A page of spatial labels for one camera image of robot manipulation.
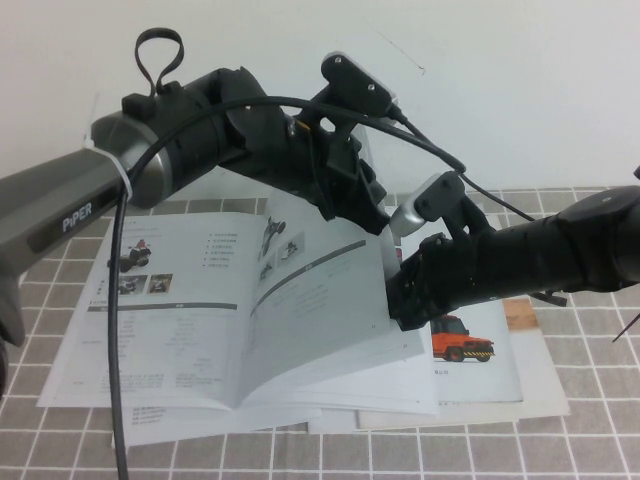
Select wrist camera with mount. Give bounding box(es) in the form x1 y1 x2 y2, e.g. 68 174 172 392
389 171 496 240
319 51 400 132

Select right thin camera cable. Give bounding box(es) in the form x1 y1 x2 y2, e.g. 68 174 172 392
459 171 535 222

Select white booklet with contact text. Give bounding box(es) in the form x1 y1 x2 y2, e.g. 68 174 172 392
110 404 322 450

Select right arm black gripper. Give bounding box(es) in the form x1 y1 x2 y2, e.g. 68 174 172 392
384 232 506 334

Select brochure with brown photo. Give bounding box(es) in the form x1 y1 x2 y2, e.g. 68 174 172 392
499 295 540 332

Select white product catalogue book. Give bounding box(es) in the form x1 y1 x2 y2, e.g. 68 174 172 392
37 124 441 416

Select plain white booklet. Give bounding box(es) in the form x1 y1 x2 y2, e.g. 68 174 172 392
307 407 362 435

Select large cream paper booklet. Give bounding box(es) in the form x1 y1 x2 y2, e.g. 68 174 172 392
357 298 572 430

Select brochure with orange trucks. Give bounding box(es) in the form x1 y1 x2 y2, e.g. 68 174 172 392
393 239 525 405

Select white zip tie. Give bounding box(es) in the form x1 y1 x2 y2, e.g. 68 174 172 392
81 91 135 202

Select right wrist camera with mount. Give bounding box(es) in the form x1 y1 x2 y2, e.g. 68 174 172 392
389 171 496 240

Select left black camera cable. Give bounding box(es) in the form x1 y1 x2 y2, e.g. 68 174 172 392
107 94 467 480

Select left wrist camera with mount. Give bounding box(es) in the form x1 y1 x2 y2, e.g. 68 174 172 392
319 51 400 132

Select left arm black strap loop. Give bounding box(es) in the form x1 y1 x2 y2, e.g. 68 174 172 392
135 28 187 97

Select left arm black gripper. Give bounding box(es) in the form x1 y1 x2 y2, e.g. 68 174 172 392
249 102 393 237

